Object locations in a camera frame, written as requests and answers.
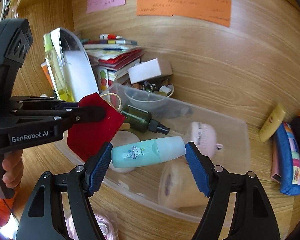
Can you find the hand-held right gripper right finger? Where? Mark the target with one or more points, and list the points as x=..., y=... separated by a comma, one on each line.
x=197, y=170

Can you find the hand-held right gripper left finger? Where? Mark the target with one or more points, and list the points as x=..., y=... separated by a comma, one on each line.
x=98, y=170

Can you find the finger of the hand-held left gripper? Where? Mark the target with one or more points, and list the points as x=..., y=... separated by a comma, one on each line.
x=45, y=103
x=90, y=113

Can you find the cream plastic jar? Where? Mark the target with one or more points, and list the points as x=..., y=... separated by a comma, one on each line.
x=177, y=185

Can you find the red velvet pouch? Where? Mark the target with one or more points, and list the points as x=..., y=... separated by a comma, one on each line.
x=90, y=140

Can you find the pink round plastic container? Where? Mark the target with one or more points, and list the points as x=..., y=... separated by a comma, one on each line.
x=202, y=136

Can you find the clear plastic storage box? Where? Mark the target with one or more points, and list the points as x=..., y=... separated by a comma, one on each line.
x=230, y=155

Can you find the white round lid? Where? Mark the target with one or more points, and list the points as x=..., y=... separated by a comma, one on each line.
x=126, y=138

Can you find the dark green spray bottle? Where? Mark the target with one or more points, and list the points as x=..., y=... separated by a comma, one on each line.
x=137, y=118

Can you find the mint green bottle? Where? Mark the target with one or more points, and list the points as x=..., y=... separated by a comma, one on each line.
x=145, y=152

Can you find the wooden desktop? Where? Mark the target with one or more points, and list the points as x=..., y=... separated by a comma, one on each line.
x=240, y=217

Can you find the person's left hand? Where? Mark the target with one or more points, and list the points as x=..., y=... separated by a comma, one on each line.
x=12, y=167

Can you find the orange tube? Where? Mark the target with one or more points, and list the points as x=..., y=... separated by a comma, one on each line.
x=48, y=76

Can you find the yellow green clear bottle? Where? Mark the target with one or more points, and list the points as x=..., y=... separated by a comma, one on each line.
x=56, y=75

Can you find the fruit print box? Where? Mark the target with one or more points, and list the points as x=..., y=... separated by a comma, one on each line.
x=103, y=78

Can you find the pink mesh bag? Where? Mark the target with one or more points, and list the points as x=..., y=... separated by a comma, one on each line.
x=102, y=226

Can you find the white bowl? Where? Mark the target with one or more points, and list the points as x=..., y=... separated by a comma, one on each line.
x=145, y=100

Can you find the stack of books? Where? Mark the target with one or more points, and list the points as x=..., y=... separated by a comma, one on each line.
x=115, y=55

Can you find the pile of small trinkets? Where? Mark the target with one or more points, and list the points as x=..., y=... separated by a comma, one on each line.
x=152, y=87

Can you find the white cardboard box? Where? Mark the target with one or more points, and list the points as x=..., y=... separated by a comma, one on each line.
x=147, y=71

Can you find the pink wallet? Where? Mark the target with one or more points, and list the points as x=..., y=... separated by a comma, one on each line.
x=275, y=165

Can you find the yellow lotion tube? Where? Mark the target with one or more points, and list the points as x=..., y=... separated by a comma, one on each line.
x=272, y=122

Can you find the blue fabric pencil pouch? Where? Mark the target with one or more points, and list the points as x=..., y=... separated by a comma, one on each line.
x=288, y=160

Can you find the orange paper note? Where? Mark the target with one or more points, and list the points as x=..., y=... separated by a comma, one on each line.
x=182, y=8

